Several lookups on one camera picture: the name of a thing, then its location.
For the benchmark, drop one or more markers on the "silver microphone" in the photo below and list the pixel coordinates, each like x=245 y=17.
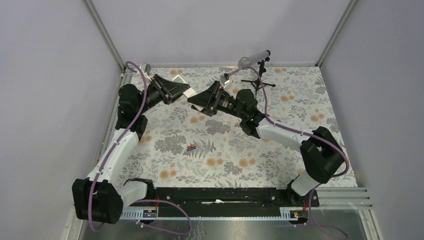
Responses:
x=247 y=61

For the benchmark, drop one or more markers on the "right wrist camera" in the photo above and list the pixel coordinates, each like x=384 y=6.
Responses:
x=225 y=81

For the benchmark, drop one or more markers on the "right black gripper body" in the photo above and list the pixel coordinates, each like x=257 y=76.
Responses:
x=220 y=102

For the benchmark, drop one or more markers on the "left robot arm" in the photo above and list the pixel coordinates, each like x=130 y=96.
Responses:
x=98 y=197

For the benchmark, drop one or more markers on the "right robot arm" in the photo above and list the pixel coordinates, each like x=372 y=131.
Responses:
x=321 y=154

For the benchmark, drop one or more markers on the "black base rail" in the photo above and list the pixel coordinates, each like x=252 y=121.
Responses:
x=212 y=202

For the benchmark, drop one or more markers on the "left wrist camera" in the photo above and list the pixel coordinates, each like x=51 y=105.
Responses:
x=146 y=69

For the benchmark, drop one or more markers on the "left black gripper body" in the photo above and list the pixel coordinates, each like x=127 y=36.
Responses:
x=159 y=91

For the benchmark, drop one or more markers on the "floral table mat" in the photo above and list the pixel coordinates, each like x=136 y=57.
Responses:
x=225 y=156

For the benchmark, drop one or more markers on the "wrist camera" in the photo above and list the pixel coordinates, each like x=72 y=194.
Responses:
x=146 y=69
x=225 y=81

